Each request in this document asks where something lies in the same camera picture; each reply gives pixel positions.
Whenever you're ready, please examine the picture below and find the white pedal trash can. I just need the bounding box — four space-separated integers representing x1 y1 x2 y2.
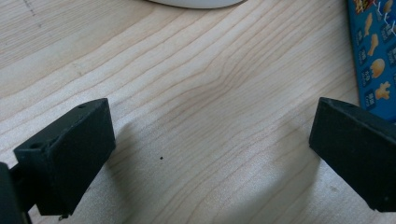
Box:
145 0 248 9

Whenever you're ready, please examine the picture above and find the blue snack box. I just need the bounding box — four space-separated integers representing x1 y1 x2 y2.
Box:
346 0 396 123

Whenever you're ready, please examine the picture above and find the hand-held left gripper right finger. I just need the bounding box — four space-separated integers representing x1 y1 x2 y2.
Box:
308 96 396 213

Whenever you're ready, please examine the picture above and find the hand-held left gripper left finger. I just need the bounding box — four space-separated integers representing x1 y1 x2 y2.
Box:
12 98 117 217

